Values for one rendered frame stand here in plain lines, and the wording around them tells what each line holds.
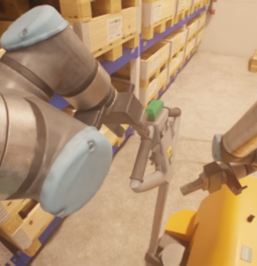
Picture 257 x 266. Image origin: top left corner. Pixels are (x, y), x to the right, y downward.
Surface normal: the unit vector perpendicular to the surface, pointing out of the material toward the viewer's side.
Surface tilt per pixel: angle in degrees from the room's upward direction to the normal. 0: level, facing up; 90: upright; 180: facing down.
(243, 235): 0
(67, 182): 94
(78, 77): 91
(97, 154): 93
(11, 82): 54
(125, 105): 33
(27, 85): 72
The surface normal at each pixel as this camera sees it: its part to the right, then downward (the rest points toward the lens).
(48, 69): 0.64, 0.27
